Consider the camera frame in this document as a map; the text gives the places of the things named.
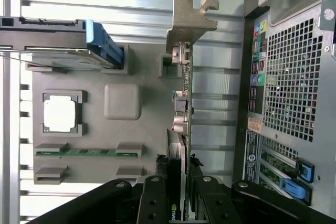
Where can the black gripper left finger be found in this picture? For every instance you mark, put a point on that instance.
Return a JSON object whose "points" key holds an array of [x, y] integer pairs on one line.
{"points": [[155, 203]]}

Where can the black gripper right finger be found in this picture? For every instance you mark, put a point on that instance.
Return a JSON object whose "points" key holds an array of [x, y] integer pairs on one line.
{"points": [[212, 203]]}

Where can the gray parts rack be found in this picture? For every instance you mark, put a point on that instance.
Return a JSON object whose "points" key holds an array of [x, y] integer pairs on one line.
{"points": [[118, 137]]}

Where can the blue card retention clip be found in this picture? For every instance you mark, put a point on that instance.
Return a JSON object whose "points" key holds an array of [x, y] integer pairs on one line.
{"points": [[305, 170], [294, 190]]}

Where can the green RAM stick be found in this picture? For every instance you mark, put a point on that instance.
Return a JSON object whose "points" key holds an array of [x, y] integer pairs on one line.
{"points": [[86, 152]]}

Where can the silver CPU chip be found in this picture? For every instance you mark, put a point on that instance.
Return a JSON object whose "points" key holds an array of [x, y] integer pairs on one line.
{"points": [[60, 113]]}

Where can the black open PC case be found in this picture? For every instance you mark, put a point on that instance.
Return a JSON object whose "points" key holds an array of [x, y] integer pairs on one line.
{"points": [[325, 129]]}

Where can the hard disk with blue caddy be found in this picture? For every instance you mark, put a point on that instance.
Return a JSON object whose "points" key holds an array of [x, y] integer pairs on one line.
{"points": [[99, 40]]}

